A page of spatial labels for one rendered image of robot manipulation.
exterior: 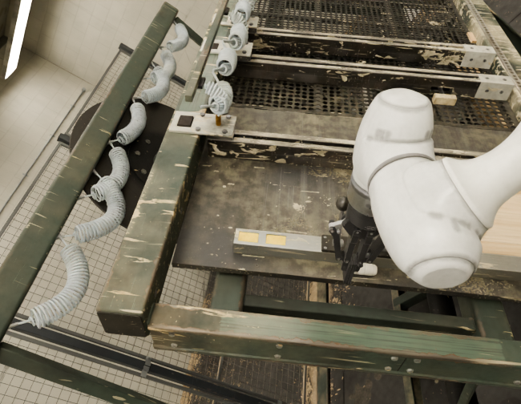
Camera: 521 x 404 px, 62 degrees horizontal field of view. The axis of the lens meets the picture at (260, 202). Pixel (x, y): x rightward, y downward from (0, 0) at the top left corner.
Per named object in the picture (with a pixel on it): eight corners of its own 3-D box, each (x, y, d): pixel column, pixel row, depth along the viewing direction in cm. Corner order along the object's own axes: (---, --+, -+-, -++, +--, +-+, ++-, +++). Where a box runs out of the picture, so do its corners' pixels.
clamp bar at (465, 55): (490, 71, 181) (518, 14, 164) (212, 47, 185) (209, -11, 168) (484, 59, 188) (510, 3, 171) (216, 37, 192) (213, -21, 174)
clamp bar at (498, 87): (507, 103, 165) (540, 44, 147) (201, 76, 168) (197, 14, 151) (500, 89, 171) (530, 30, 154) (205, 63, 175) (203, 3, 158)
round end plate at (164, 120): (232, 267, 176) (36, 179, 149) (226, 272, 180) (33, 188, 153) (253, 144, 231) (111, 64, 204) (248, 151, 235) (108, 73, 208)
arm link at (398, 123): (341, 156, 74) (357, 212, 65) (360, 75, 63) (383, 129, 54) (401, 155, 75) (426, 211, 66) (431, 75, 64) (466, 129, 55)
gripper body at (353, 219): (348, 214, 73) (338, 248, 79) (398, 219, 72) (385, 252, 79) (346, 183, 78) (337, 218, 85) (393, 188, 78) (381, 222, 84)
